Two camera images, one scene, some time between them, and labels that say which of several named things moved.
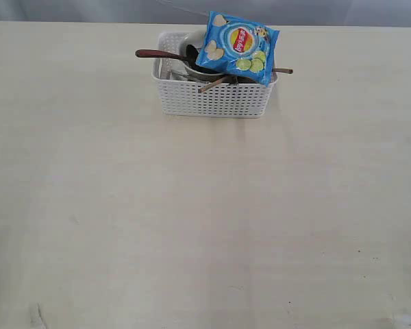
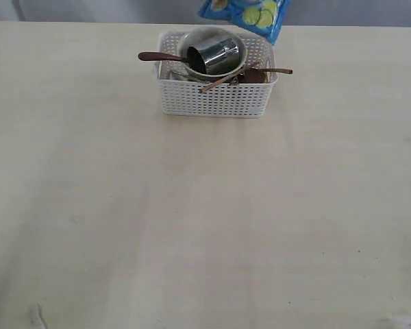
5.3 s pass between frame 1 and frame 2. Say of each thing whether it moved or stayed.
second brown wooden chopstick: stayed
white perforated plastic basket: stayed
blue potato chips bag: moved
